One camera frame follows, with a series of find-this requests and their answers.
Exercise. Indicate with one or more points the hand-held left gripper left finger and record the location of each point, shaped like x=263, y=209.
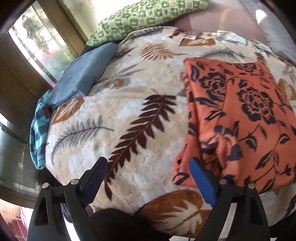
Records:
x=92, y=185

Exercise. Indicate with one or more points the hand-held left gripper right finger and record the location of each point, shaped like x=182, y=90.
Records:
x=203, y=180

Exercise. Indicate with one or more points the orange black floral garment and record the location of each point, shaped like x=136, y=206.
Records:
x=242, y=111

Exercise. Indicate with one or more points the teal striped garment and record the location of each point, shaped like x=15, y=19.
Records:
x=39, y=129

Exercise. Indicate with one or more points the beige leaf print blanket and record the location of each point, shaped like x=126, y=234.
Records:
x=138, y=97

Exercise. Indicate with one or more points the blue grey pillow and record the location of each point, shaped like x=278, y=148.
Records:
x=85, y=71

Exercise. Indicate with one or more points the mint green cloth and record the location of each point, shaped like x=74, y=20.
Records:
x=238, y=39

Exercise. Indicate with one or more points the small grey cloth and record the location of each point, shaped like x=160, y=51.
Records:
x=262, y=45

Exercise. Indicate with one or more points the white cloth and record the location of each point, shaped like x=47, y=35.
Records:
x=219, y=34

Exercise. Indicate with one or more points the pink bed sheet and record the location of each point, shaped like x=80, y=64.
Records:
x=219, y=20

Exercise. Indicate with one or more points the grey quilt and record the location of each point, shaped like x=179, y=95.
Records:
x=275, y=32

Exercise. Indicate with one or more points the green checked pillow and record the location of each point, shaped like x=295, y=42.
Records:
x=138, y=18

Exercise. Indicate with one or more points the window with wooden frame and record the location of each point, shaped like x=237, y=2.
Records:
x=39, y=39

